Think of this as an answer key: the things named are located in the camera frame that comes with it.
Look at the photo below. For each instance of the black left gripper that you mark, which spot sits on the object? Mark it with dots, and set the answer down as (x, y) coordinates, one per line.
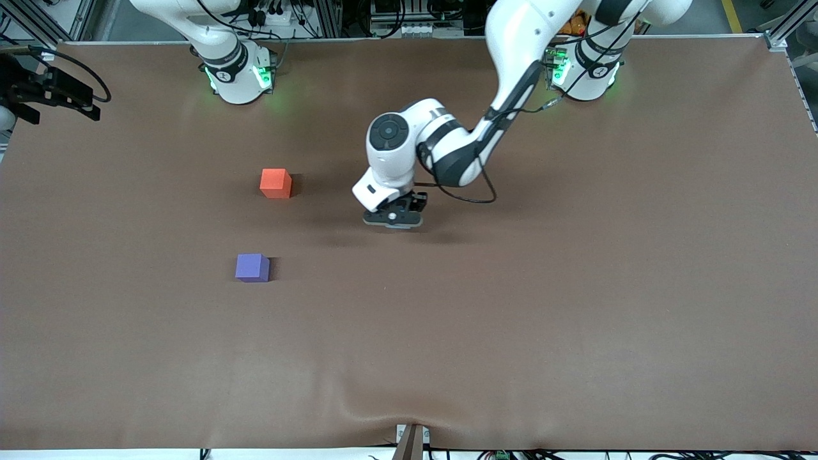
(412, 203)

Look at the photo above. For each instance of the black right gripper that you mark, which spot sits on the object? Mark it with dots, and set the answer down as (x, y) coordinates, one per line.
(25, 89)

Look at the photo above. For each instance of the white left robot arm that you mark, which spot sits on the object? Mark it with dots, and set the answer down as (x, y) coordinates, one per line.
(511, 38)

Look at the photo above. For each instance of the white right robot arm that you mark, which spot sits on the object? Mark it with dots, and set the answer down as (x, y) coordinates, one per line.
(233, 76)

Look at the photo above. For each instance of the orange foam block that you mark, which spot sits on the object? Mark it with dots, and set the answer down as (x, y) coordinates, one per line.
(275, 184)

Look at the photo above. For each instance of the white terminal block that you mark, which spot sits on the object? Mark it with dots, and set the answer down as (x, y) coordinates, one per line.
(431, 29)

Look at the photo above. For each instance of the purple foam block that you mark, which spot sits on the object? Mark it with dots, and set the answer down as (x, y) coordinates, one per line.
(251, 268)

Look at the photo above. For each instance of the brown table cloth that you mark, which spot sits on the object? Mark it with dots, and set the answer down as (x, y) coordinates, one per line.
(511, 319)

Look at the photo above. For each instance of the white power strip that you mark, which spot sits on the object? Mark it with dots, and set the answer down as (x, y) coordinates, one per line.
(281, 18)

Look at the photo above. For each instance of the orange snack bag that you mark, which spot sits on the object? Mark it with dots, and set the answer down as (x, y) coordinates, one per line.
(577, 27)

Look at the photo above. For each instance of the aluminium frame post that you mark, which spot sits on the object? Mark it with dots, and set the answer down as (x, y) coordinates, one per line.
(80, 19)
(783, 35)
(329, 19)

